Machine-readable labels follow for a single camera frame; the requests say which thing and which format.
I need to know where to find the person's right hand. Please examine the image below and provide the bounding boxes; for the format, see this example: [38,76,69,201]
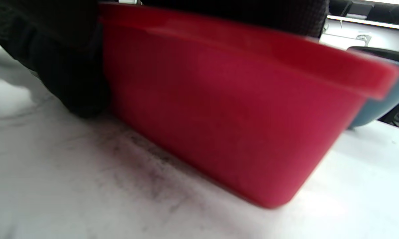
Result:
[0,0,329,118]

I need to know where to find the red plastic container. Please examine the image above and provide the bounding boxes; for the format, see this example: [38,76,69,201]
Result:
[102,23,369,209]

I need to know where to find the teal plastic basin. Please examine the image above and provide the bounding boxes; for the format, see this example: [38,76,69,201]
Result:
[347,46,399,130]

